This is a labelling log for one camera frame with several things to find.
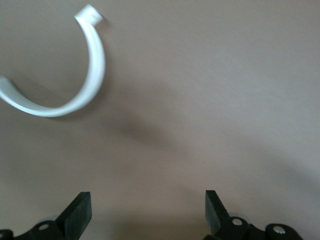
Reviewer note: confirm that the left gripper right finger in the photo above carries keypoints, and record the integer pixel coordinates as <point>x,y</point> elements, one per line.
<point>215,212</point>

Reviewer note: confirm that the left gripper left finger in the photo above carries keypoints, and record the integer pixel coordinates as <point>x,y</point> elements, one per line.
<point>75,215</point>

